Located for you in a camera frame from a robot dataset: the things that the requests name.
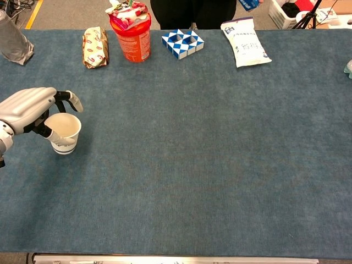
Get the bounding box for blue felt table mat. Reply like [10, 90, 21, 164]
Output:
[0, 29, 352, 259]

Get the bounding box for black tripod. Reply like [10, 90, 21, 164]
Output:
[293, 0, 324, 30]

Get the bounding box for gold red snack packet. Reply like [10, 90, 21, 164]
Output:
[81, 26, 109, 69]

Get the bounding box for blue white snake puzzle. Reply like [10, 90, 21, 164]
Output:
[161, 29, 205, 61]

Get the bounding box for black floor cables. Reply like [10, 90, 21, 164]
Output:
[0, 0, 35, 25]

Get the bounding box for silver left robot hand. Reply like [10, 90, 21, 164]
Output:
[0, 87, 84, 146]

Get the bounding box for white paper cup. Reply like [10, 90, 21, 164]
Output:
[43, 112, 83, 155]

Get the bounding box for pink red snack bag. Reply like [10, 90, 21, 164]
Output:
[106, 0, 151, 31]

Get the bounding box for person in black trousers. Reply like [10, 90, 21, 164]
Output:
[150, 0, 237, 30]

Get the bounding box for white detergent refill pouch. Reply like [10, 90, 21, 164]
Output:
[220, 16, 273, 68]

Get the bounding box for aluminium table rail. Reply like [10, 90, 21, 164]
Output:
[32, 252, 320, 264]

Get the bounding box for white printed packet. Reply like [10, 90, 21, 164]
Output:
[315, 7, 338, 24]

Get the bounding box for orange plastic canister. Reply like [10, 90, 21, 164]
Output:
[110, 12, 152, 63]

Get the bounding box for grey foil pouch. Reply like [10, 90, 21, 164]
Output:
[0, 10, 35, 66]

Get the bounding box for blue carton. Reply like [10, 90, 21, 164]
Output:
[238, 0, 261, 12]

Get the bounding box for white plastic basket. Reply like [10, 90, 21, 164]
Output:
[268, 0, 317, 30]

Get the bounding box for cardboard box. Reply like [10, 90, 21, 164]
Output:
[316, 0, 352, 30]

